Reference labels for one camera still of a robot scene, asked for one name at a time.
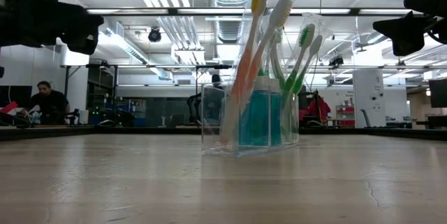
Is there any black ceiling spotlight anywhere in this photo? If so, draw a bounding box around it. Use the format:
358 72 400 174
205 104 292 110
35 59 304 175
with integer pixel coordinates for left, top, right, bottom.
147 27 163 43
328 56 345 68

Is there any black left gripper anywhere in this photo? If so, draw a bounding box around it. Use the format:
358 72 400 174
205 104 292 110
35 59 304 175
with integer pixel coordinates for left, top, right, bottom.
0 0 105 56

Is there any black computer monitor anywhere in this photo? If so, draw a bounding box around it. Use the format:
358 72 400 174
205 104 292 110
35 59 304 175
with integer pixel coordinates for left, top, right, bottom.
428 78 447 109
0 84 33 109

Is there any red jacket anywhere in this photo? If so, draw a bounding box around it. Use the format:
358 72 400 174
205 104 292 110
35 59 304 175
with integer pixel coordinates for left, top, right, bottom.
306 91 332 126

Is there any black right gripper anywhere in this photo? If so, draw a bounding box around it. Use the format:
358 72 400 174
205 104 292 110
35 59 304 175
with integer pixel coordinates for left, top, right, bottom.
372 0 447 57

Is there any person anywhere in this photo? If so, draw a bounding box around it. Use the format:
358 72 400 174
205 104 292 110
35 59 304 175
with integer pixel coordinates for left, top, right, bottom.
210 73 223 89
20 80 71 126

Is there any orange white toothbrush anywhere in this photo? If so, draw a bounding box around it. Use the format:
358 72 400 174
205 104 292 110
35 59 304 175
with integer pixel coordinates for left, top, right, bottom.
220 0 270 145
240 0 294 113

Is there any black aluminium table frame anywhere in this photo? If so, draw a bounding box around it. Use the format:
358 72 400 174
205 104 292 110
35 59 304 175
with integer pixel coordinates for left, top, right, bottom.
0 125 447 142

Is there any white square column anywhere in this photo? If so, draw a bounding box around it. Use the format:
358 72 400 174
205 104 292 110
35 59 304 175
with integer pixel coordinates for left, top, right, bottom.
352 68 387 129

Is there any red shelf cart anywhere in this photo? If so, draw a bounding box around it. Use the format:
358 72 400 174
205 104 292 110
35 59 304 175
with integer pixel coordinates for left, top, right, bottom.
335 104 356 128

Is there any silver ceiling air duct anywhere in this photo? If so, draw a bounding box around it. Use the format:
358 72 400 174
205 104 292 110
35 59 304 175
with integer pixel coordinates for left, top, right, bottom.
207 0 258 45

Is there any clear acrylic organizer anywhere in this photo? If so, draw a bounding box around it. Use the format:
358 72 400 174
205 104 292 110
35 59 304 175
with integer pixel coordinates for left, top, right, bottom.
200 82 300 158

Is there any red bar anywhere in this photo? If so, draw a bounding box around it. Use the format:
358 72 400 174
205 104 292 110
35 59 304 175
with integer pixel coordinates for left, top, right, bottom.
0 101 18 114

